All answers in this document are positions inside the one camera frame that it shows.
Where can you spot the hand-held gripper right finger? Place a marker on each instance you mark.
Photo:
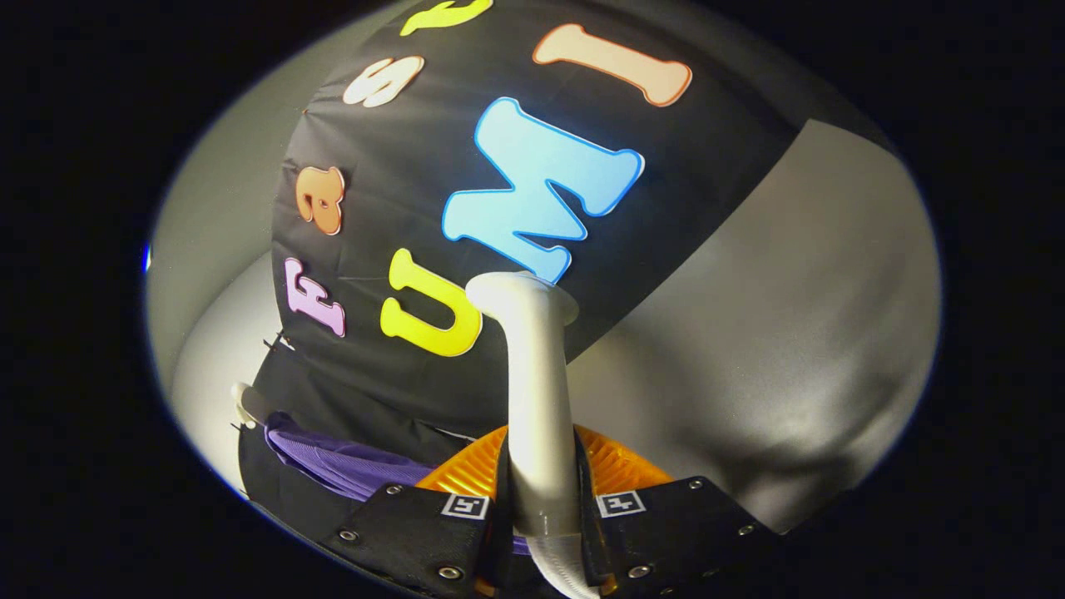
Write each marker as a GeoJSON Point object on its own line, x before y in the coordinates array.
{"type": "Point", "coordinates": [682, 524]}

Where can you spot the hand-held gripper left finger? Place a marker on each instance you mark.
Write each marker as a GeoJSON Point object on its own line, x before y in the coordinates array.
{"type": "Point", "coordinates": [408, 532]}

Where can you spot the white garment steamer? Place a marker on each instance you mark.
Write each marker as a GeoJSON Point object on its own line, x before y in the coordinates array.
{"type": "Point", "coordinates": [539, 399]}

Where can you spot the white clothes hanger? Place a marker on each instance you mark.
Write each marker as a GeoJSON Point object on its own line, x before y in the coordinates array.
{"type": "Point", "coordinates": [245, 403]}

